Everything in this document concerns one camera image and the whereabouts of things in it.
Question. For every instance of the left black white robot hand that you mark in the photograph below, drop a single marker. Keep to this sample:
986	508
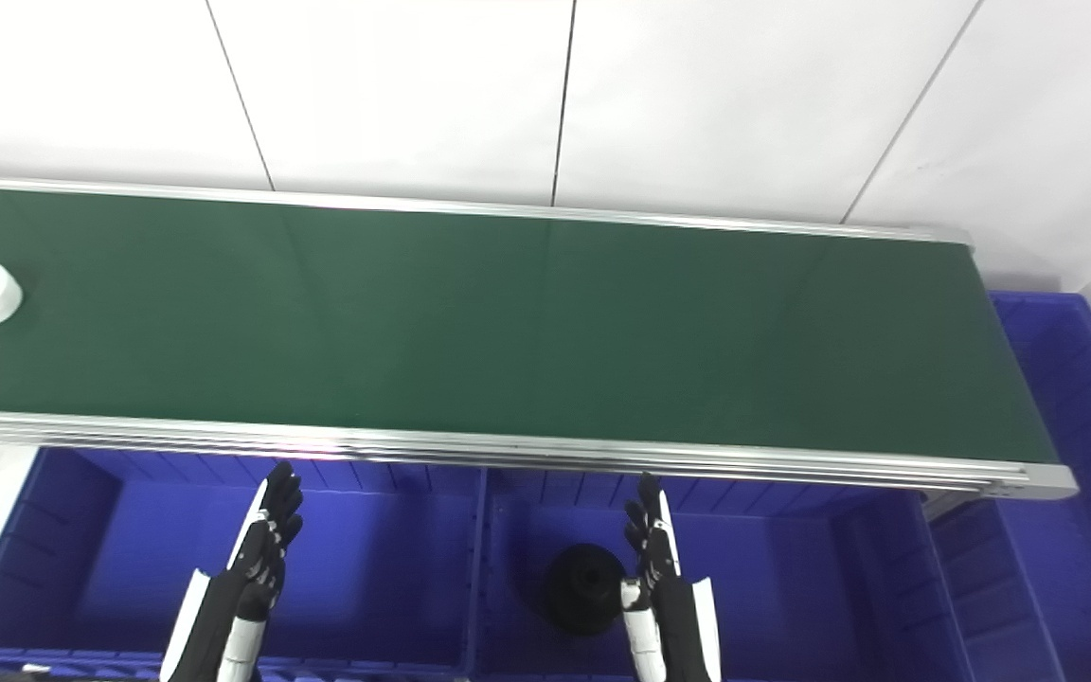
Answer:
223	616

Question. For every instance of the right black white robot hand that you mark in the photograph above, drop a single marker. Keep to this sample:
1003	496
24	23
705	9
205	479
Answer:
673	625

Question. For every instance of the black round part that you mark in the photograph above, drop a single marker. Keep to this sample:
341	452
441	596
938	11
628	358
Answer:
579	589

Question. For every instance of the blue plastic bin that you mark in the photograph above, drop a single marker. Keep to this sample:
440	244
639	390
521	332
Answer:
375	578
1076	530
782	587

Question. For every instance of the green conveyor belt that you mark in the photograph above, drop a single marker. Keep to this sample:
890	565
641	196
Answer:
508	322

